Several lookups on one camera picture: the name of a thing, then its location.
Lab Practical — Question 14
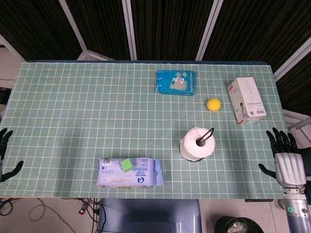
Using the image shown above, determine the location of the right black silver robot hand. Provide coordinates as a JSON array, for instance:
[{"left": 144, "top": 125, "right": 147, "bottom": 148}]
[{"left": 259, "top": 127, "right": 307, "bottom": 188}]

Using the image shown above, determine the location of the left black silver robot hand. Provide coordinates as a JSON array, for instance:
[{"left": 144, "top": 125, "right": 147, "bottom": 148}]
[{"left": 0, "top": 128, "right": 24, "bottom": 183}]

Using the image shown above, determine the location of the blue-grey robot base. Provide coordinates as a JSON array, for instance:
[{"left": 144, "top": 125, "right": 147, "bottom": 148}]
[{"left": 97, "top": 198, "right": 202, "bottom": 233}]

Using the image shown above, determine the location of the green grid cutting mat table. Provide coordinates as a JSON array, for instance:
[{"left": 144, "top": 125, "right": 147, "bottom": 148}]
[{"left": 0, "top": 62, "right": 292, "bottom": 200}]

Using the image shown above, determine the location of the black equipment box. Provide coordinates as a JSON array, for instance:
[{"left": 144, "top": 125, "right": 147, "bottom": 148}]
[{"left": 0, "top": 86, "right": 12, "bottom": 106}]

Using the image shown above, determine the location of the black trash bin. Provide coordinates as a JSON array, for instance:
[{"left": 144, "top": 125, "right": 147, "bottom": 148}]
[{"left": 215, "top": 215, "right": 264, "bottom": 233}]

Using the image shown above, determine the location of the white carton box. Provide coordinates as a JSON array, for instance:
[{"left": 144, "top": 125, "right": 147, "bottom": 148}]
[{"left": 227, "top": 77, "right": 267, "bottom": 125}]

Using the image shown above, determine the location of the dark partition panel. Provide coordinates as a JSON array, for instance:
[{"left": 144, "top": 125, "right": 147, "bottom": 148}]
[
  {"left": 65, "top": 0, "right": 136, "bottom": 61},
  {"left": 203, "top": 0, "right": 311, "bottom": 73},
  {"left": 0, "top": 0, "right": 85, "bottom": 61},
  {"left": 276, "top": 43, "right": 311, "bottom": 116},
  {"left": 130, "top": 0, "right": 217, "bottom": 61}
]

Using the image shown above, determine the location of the yellow ball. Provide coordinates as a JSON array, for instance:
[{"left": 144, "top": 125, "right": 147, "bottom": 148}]
[{"left": 207, "top": 98, "right": 222, "bottom": 112}]

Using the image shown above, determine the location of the red-tipped plug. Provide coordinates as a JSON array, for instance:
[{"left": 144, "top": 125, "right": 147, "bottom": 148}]
[{"left": 77, "top": 202, "right": 89, "bottom": 216}]

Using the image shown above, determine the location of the green cube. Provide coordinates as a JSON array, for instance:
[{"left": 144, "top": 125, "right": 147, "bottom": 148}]
[{"left": 120, "top": 158, "right": 134, "bottom": 173}]

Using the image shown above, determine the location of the blue wipes pack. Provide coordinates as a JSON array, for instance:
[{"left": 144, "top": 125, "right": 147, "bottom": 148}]
[{"left": 96, "top": 158, "right": 163, "bottom": 189}]

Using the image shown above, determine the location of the blue flat carton box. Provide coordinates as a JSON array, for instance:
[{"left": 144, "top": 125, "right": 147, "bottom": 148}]
[{"left": 155, "top": 70, "right": 196, "bottom": 97}]

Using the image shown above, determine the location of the grey metal frame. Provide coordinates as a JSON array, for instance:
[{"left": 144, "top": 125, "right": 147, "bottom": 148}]
[{"left": 283, "top": 109, "right": 311, "bottom": 146}]

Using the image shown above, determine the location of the grey floor cable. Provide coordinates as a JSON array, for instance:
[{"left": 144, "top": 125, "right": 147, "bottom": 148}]
[{"left": 28, "top": 198, "right": 76, "bottom": 233}]

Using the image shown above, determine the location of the black floor cable bundle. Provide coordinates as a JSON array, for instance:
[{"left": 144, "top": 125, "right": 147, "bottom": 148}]
[{"left": 86, "top": 198, "right": 107, "bottom": 233}]

